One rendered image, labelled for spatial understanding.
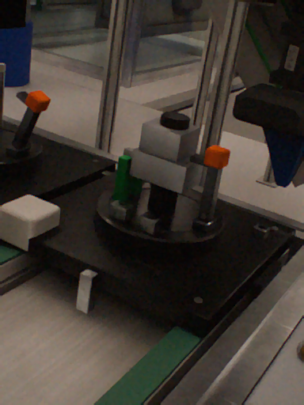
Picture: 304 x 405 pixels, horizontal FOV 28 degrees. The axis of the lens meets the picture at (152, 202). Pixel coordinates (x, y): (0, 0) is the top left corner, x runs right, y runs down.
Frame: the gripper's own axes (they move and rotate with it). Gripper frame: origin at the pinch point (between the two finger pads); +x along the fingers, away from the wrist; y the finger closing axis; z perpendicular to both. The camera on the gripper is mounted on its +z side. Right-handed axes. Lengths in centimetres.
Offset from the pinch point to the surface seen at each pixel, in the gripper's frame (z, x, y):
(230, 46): -15.7, -4.8, 19.0
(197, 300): -2.1, 12.4, -10.1
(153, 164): -12.7, 4.9, -2.2
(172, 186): -10.1, 6.4, -2.2
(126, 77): -71, 20, 85
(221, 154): -6.3, 2.1, -0.9
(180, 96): -60, 24, 97
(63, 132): -57, 23, 42
